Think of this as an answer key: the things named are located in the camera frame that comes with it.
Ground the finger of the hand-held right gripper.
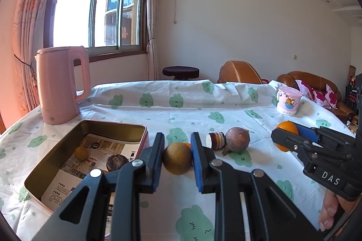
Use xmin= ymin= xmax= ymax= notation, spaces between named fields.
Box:
xmin=271 ymin=128 xmax=326 ymax=166
xmin=294 ymin=122 xmax=356 ymax=150

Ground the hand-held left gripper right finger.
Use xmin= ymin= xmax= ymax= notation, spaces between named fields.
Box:
xmin=190 ymin=132 xmax=324 ymax=241

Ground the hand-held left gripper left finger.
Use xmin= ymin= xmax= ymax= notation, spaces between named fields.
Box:
xmin=31 ymin=132 xmax=165 ymax=241

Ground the small tan round fruit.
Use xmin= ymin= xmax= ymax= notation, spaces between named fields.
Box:
xmin=162 ymin=143 xmax=194 ymax=175
xmin=74 ymin=146 xmax=89 ymax=161

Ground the dark water chestnut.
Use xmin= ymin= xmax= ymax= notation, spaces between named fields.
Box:
xmin=106 ymin=155 xmax=129 ymax=171

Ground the brown round root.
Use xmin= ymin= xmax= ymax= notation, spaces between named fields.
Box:
xmin=221 ymin=127 xmax=251 ymax=156

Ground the pink metal tin box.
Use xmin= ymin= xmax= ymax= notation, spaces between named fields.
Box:
xmin=24 ymin=120 xmax=150 ymax=239

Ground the person's right hand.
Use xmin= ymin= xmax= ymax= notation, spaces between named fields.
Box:
xmin=318 ymin=190 xmax=344 ymax=230

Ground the white magenta floral pillow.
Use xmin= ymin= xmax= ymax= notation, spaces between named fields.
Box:
xmin=311 ymin=90 xmax=330 ymax=108
xmin=295 ymin=80 xmax=314 ymax=100
xmin=325 ymin=84 xmax=338 ymax=108

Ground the pink cartoon print cup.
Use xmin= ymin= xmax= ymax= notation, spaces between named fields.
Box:
xmin=276 ymin=86 xmax=302 ymax=116

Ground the white cloud print tablecloth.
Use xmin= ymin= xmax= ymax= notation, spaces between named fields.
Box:
xmin=0 ymin=80 xmax=357 ymax=241

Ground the brown leather sofa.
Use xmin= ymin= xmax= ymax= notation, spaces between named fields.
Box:
xmin=276 ymin=71 xmax=351 ymax=123

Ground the printed paper sheet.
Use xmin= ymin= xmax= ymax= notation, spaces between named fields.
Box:
xmin=42 ymin=135 xmax=142 ymax=213

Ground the brown leather armchair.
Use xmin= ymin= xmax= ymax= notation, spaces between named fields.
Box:
xmin=217 ymin=60 xmax=263 ymax=84

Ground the dark round stool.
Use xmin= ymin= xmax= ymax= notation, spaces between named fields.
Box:
xmin=162 ymin=66 xmax=200 ymax=81

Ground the pink electric kettle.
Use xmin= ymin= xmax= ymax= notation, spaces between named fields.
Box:
xmin=34 ymin=46 xmax=91 ymax=125

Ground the white tied curtain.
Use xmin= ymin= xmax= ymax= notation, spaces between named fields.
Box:
xmin=145 ymin=0 xmax=162 ymax=81

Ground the white air conditioner pipe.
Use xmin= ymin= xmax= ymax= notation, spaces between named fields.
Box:
xmin=160 ymin=0 xmax=179 ymax=24

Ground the sliding glass window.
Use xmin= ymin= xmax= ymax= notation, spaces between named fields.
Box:
xmin=44 ymin=0 xmax=149 ymax=62

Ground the pink floral curtain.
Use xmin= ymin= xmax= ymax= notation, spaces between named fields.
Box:
xmin=11 ymin=0 xmax=71 ymax=111

